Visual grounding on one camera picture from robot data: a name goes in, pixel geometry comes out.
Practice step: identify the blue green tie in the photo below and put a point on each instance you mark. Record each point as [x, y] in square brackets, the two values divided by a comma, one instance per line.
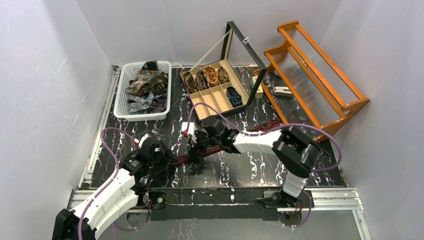
[234, 97]

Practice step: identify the orange wooden rack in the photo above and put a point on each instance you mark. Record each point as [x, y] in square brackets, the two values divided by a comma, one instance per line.
[323, 91]

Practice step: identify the rolled orange tie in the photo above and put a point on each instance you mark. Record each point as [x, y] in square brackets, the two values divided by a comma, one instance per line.
[211, 76]

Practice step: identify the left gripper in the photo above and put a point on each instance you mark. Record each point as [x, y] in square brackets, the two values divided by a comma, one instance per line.
[166, 158]

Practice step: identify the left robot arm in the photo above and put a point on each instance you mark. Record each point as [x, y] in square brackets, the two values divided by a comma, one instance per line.
[125, 188]

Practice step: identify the rolled brown patterned tie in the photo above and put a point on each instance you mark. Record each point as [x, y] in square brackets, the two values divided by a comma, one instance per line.
[222, 76]

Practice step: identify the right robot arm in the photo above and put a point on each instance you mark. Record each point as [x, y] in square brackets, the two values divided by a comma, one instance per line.
[294, 149]

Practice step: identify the red patterned tie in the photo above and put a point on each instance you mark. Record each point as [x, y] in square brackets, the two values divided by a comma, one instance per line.
[183, 159]

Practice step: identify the wooden tie storage box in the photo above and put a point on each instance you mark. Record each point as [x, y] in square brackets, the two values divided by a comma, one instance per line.
[214, 96]

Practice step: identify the pile of patterned ties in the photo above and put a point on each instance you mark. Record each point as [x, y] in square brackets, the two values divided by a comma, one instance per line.
[147, 93]

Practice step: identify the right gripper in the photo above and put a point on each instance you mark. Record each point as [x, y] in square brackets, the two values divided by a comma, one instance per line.
[200, 144]

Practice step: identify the glass box lid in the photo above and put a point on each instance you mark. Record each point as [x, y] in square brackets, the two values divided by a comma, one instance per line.
[242, 62]

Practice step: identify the rolled dark striped tie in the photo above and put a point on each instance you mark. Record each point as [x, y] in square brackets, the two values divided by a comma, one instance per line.
[190, 83]

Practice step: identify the rolled purple patterned tie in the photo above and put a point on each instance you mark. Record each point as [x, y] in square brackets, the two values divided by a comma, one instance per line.
[201, 80]

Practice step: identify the white plastic basket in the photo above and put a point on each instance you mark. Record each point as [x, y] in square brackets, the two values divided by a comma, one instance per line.
[128, 72]

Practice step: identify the small cream box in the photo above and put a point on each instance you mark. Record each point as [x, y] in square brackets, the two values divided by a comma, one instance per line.
[259, 91]

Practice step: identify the white stapler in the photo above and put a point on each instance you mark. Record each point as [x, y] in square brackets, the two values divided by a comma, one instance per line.
[283, 91]

